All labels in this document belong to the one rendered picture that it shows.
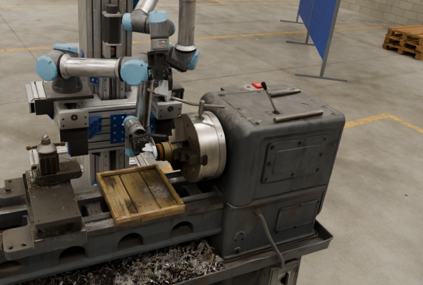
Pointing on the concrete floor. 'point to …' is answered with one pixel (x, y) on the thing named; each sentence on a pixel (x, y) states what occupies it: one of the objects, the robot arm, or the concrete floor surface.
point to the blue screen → (320, 10)
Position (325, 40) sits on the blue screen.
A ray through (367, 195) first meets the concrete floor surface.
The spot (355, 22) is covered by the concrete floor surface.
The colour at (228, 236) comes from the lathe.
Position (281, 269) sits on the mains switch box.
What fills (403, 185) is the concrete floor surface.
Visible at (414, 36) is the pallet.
